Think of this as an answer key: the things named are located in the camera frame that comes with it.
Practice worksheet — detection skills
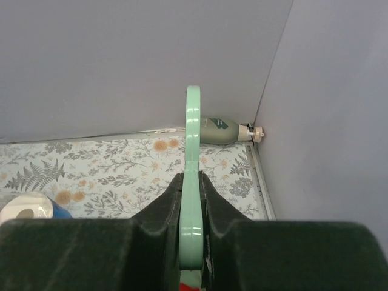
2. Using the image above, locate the white toilet roll blue wrap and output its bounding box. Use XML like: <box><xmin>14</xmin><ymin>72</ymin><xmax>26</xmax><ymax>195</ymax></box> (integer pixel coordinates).
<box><xmin>1</xmin><ymin>192</ymin><xmax>72</xmax><ymax>224</ymax></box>

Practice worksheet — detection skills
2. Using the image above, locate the red paper scrap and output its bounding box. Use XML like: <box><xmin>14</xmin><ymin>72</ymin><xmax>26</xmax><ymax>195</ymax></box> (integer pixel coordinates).
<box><xmin>179</xmin><ymin>283</ymin><xmax>198</xmax><ymax>291</ymax></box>

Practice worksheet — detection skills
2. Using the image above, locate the green hand brush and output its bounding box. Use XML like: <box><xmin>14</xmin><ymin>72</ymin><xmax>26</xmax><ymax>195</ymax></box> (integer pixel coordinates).
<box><xmin>179</xmin><ymin>85</ymin><xmax>204</xmax><ymax>288</ymax></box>

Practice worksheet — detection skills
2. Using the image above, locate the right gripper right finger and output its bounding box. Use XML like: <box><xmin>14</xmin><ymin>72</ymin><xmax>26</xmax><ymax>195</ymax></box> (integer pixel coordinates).
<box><xmin>199</xmin><ymin>173</ymin><xmax>387</xmax><ymax>290</ymax></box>

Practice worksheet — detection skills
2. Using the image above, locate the grey lotion bottle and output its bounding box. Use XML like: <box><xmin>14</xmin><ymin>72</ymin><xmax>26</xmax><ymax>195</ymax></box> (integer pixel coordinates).
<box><xmin>200</xmin><ymin>117</ymin><xmax>264</xmax><ymax>145</ymax></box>

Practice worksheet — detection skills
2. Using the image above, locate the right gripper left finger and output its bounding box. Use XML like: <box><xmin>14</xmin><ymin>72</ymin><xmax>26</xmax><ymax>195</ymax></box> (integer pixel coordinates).
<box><xmin>1</xmin><ymin>174</ymin><xmax>183</xmax><ymax>290</ymax></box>

